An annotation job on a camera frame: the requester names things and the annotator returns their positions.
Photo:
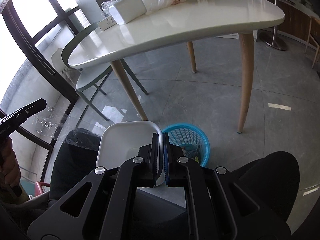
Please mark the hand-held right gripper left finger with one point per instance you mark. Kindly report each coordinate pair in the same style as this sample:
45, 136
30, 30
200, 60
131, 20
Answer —
156, 155

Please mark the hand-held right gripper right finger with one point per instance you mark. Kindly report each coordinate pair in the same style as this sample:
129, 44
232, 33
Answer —
166, 155

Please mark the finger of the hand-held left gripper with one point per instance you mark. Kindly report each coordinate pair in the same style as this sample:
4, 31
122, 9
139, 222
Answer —
30, 106
27, 114

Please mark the clear plastic wrap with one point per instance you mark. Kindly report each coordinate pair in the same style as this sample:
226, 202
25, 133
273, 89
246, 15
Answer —
55, 125

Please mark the blue plastic basket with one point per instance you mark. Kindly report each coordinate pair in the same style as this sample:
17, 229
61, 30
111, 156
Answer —
197, 137

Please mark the white foam tray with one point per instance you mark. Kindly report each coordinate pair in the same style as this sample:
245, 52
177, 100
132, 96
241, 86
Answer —
120, 140

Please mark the white and blue box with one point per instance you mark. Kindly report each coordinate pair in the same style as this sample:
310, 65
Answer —
107, 23

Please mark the person's left hand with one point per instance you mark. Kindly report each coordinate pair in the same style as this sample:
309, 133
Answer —
12, 165

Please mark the green chair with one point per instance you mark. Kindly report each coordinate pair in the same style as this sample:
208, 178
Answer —
90, 80

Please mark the person's right leg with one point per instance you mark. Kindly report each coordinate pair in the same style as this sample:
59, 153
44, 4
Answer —
270, 180

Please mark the white floor tape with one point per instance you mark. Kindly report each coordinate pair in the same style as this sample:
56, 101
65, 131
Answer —
279, 106
310, 192

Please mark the clear plastic packaging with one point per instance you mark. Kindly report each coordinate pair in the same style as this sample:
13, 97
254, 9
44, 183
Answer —
107, 5

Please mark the round white table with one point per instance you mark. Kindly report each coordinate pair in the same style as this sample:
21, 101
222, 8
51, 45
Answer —
175, 22

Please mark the white tissue pack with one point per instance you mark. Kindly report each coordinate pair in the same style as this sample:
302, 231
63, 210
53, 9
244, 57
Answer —
127, 8

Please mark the dark wooden sideboard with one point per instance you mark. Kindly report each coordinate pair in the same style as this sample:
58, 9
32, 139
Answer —
292, 17

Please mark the wooden chair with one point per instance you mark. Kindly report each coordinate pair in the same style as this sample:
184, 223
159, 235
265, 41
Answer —
311, 27

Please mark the black window frame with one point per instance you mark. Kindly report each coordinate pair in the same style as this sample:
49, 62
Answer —
30, 52

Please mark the red chair frame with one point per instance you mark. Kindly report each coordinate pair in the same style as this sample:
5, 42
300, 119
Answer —
38, 187

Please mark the silver pedestal stand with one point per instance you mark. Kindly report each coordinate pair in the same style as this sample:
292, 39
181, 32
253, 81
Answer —
276, 43

